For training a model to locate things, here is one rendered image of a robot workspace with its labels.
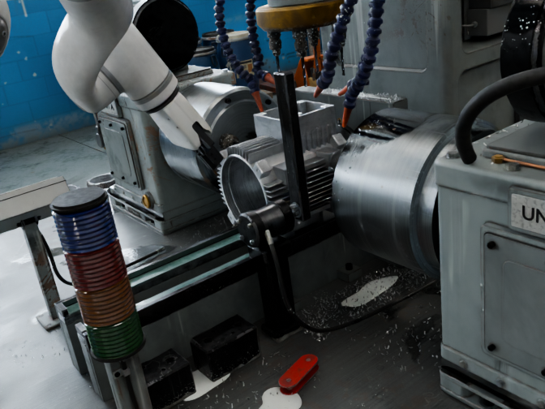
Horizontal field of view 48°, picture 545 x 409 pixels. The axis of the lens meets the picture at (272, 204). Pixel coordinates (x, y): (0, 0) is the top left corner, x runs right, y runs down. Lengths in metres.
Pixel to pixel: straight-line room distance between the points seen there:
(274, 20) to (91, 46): 0.35
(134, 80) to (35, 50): 5.62
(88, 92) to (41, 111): 5.73
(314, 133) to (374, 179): 0.27
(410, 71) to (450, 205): 0.52
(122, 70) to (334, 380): 0.59
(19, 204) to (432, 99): 0.81
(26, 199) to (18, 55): 5.41
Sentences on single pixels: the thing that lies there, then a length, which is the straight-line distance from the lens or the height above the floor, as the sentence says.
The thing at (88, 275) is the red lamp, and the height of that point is 1.14.
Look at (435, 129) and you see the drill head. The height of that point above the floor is 1.16.
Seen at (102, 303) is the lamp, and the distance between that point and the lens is 0.70.
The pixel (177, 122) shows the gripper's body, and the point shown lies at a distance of 1.07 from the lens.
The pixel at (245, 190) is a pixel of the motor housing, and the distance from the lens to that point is 1.25.
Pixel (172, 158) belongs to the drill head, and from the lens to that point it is 1.45.
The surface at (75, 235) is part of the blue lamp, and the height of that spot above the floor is 1.19.
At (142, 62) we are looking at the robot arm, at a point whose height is 1.29.
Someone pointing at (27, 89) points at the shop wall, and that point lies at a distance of 6.65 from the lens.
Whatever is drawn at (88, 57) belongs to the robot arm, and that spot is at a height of 1.32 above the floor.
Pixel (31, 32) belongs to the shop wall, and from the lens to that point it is 6.65.
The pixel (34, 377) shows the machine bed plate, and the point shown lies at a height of 0.80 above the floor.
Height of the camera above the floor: 1.43
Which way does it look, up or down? 22 degrees down
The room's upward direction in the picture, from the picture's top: 8 degrees counter-clockwise
